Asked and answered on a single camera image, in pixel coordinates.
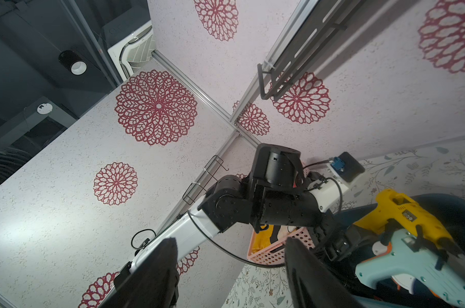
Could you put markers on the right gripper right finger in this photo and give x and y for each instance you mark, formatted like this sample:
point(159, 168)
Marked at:
point(310, 283)

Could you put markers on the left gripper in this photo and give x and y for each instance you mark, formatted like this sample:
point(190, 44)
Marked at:
point(280, 194)

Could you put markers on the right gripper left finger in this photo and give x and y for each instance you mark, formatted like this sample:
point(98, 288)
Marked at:
point(153, 284)

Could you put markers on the yellow hot glue gun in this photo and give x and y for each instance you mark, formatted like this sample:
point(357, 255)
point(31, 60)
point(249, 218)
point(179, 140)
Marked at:
point(395, 211)

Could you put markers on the mint green hot glue gun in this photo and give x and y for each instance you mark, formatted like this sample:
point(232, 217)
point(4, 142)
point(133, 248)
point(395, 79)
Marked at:
point(448, 282)

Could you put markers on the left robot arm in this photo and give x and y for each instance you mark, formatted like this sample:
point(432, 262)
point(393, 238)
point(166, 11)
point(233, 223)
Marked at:
point(225, 204)

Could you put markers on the teal plastic storage box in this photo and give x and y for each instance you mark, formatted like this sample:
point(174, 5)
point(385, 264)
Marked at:
point(359, 238)

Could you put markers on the yellow cartoon cloth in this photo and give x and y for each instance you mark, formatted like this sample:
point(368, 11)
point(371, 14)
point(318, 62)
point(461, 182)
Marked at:
point(270, 235)

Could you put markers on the pink perforated basket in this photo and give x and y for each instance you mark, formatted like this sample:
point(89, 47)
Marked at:
point(274, 253)

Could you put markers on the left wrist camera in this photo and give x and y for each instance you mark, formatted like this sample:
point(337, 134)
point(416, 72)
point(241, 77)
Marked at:
point(343, 174)

